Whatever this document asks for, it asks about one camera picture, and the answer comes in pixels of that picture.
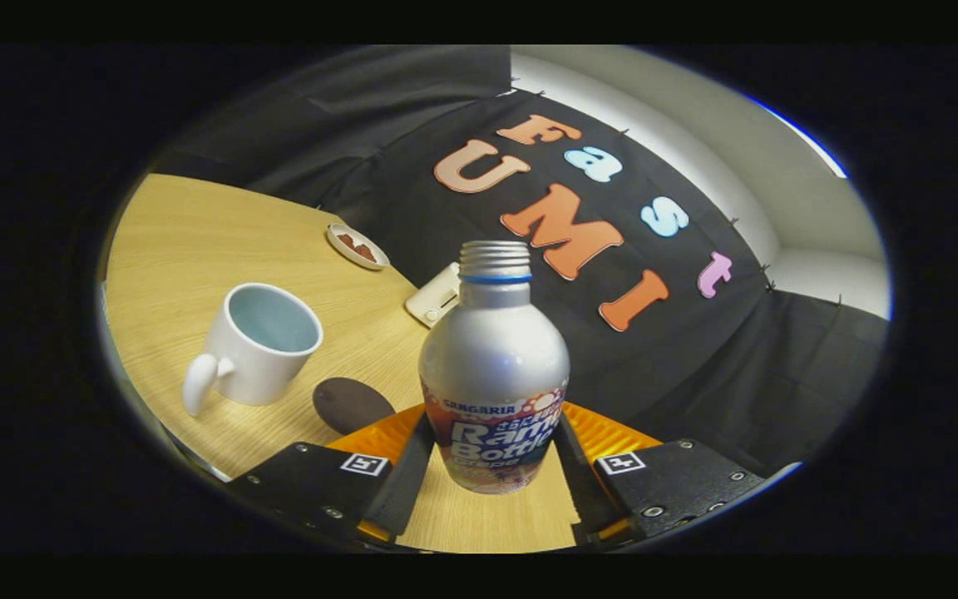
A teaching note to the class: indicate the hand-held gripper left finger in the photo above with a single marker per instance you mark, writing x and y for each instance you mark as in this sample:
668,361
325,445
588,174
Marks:
408,482

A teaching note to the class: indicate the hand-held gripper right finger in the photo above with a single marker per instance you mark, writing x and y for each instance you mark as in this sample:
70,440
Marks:
587,491

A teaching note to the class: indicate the brown round coaster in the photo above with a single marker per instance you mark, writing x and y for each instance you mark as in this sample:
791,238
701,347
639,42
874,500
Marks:
350,403

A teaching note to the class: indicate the silver juice bottle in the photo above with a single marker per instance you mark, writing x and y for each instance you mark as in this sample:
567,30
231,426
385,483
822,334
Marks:
491,358

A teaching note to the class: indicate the white cup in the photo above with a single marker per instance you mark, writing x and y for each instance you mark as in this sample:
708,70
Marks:
250,374

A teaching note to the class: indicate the white toaster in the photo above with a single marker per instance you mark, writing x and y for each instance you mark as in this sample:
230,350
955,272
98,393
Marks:
437,295

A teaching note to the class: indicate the brown food piece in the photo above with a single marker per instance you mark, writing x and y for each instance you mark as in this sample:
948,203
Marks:
367,253
348,241

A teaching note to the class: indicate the small white plate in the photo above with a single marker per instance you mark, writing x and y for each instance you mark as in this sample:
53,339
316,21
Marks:
342,247

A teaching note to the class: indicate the wooden table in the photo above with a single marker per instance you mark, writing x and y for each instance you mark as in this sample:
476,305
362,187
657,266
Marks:
180,249

